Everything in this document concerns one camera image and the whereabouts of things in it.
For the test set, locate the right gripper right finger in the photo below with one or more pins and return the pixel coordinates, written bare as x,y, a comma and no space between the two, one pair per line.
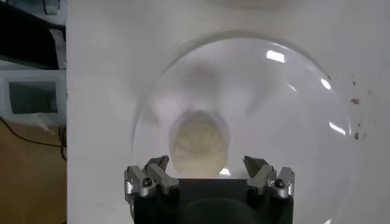
262,176

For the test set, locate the white round plate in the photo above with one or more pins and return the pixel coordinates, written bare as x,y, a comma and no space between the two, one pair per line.
274,106

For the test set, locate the black panel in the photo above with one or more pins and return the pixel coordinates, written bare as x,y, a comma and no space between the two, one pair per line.
24,36

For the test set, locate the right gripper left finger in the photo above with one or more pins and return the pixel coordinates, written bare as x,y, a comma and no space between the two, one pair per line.
158,176

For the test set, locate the white steamed baozi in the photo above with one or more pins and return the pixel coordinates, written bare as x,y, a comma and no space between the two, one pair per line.
199,143

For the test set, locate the white plastic housing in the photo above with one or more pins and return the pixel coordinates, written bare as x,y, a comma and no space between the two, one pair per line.
30,76

